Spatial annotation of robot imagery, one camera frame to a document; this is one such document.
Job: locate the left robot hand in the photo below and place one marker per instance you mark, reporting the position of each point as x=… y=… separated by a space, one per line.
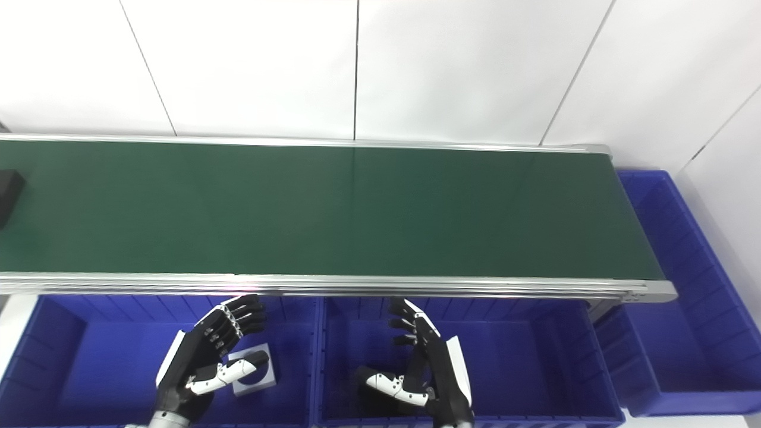
x=196 y=356

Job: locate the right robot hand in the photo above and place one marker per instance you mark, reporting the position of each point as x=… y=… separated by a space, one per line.
x=443 y=368

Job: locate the black cylinder part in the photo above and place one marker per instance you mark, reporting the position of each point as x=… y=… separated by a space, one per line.
x=9 y=193

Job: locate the grey square part with hole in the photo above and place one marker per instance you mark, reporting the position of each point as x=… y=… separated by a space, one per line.
x=261 y=380

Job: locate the blue plastic bin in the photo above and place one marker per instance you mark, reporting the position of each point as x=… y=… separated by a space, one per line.
x=89 y=368
x=523 y=368
x=684 y=333

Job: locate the green conveyor belt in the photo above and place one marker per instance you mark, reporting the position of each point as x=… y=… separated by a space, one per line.
x=416 y=287
x=357 y=208

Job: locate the aluminium conveyor leg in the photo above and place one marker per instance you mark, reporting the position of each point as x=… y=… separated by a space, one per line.
x=600 y=308

